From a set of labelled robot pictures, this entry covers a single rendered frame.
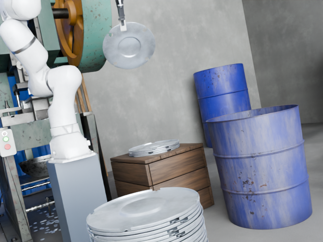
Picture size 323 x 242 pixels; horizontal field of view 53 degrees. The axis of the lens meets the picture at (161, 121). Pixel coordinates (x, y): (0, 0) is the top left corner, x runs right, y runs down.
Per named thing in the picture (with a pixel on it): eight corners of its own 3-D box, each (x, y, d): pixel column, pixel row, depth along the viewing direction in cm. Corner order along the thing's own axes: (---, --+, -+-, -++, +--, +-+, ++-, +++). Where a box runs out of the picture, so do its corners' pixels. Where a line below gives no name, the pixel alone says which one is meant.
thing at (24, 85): (50, 88, 206) (48, 79, 206) (17, 92, 196) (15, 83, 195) (45, 91, 220) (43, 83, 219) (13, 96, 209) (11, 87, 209)
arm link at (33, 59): (28, 50, 122) (-6, 61, 129) (67, 97, 138) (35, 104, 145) (40, 33, 129) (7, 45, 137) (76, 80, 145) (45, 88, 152)
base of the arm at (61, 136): (103, 153, 133) (96, 119, 132) (56, 165, 124) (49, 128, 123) (86, 151, 152) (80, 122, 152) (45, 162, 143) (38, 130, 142)
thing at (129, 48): (166, 42, 181) (165, 41, 181) (125, 12, 164) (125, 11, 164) (132, 77, 193) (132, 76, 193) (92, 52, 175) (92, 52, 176)
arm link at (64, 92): (80, 122, 130) (67, 61, 129) (45, 129, 138) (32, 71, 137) (95, 119, 140) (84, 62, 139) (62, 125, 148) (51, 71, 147)
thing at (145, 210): (204, 184, 94) (204, 181, 94) (192, 224, 66) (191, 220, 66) (111, 197, 101) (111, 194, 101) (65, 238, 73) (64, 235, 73)
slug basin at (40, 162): (82, 167, 204) (80, 151, 204) (26, 182, 187) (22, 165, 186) (68, 163, 233) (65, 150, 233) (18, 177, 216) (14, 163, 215)
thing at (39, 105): (60, 114, 186) (55, 91, 185) (35, 119, 179) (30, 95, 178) (51, 118, 208) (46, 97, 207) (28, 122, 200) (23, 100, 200)
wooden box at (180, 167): (215, 204, 180) (203, 142, 178) (158, 230, 159) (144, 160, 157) (172, 195, 213) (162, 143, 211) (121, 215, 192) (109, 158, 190)
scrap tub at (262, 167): (337, 205, 147) (318, 100, 145) (275, 240, 125) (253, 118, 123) (264, 193, 183) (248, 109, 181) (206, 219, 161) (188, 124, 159)
